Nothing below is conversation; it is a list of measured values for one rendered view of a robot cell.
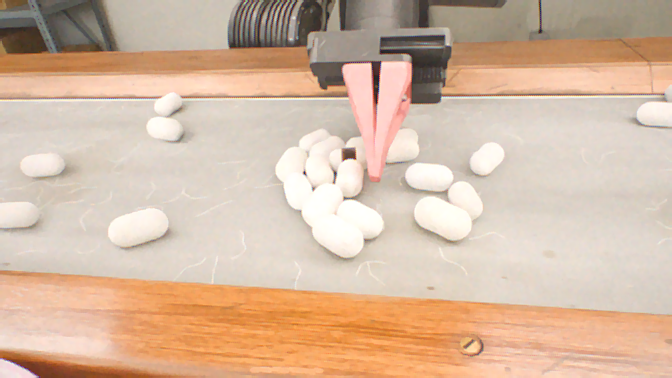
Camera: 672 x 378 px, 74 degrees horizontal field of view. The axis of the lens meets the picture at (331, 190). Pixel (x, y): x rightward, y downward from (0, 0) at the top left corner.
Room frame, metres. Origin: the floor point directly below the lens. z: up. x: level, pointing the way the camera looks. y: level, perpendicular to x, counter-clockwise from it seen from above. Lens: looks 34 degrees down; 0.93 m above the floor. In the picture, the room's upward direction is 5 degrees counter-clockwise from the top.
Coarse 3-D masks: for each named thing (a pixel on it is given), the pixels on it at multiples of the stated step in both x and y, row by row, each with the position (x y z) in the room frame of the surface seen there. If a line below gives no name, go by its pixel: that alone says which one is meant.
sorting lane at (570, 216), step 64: (0, 128) 0.46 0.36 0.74; (64, 128) 0.44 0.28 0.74; (128, 128) 0.43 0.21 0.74; (192, 128) 0.42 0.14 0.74; (256, 128) 0.40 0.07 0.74; (320, 128) 0.39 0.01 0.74; (448, 128) 0.37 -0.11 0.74; (512, 128) 0.36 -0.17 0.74; (576, 128) 0.35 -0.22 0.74; (640, 128) 0.34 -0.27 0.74; (0, 192) 0.32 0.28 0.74; (64, 192) 0.31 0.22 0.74; (128, 192) 0.30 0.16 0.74; (192, 192) 0.30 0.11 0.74; (256, 192) 0.29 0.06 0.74; (384, 192) 0.27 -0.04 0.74; (512, 192) 0.26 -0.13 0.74; (576, 192) 0.25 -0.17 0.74; (640, 192) 0.25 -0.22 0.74; (0, 256) 0.24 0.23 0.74; (64, 256) 0.23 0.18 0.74; (128, 256) 0.23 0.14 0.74; (192, 256) 0.22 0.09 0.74; (256, 256) 0.21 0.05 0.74; (320, 256) 0.21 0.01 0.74; (384, 256) 0.20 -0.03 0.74; (448, 256) 0.20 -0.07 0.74; (512, 256) 0.19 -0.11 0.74; (576, 256) 0.19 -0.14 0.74; (640, 256) 0.19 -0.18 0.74
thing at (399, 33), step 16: (352, 0) 0.36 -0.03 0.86; (368, 0) 0.34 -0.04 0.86; (384, 0) 0.34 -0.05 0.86; (400, 0) 0.34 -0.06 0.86; (416, 0) 0.35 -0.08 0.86; (352, 16) 0.34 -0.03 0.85; (368, 16) 0.33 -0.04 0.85; (384, 16) 0.33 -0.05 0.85; (400, 16) 0.33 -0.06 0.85; (416, 16) 0.34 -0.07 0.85; (320, 32) 0.32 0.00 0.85; (336, 32) 0.32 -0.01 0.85; (352, 32) 0.32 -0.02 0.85; (368, 32) 0.32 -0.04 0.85; (384, 32) 0.31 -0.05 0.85; (400, 32) 0.31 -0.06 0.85; (416, 32) 0.31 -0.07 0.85; (432, 32) 0.31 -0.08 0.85; (448, 32) 0.31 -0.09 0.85; (384, 48) 0.31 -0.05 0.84; (400, 48) 0.31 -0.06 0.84; (416, 48) 0.31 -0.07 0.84; (432, 48) 0.30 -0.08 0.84; (448, 48) 0.30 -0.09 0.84; (416, 64) 0.33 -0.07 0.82; (432, 64) 0.33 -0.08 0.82; (320, 80) 0.35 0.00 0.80; (336, 80) 0.35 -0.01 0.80
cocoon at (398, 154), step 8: (392, 144) 0.31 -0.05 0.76; (400, 144) 0.31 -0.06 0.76; (408, 144) 0.31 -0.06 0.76; (416, 144) 0.31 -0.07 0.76; (392, 152) 0.31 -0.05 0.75; (400, 152) 0.31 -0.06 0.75; (408, 152) 0.31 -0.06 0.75; (416, 152) 0.31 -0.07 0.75; (392, 160) 0.31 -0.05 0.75; (400, 160) 0.31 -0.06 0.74; (408, 160) 0.31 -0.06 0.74
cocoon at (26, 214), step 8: (0, 208) 0.27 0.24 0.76; (8, 208) 0.27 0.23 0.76; (16, 208) 0.27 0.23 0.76; (24, 208) 0.27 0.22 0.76; (32, 208) 0.27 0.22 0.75; (0, 216) 0.26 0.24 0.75; (8, 216) 0.26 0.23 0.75; (16, 216) 0.26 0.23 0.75; (24, 216) 0.26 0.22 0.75; (32, 216) 0.27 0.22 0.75; (0, 224) 0.26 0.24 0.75; (8, 224) 0.26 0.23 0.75; (16, 224) 0.26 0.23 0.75; (24, 224) 0.26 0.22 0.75; (32, 224) 0.27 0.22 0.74
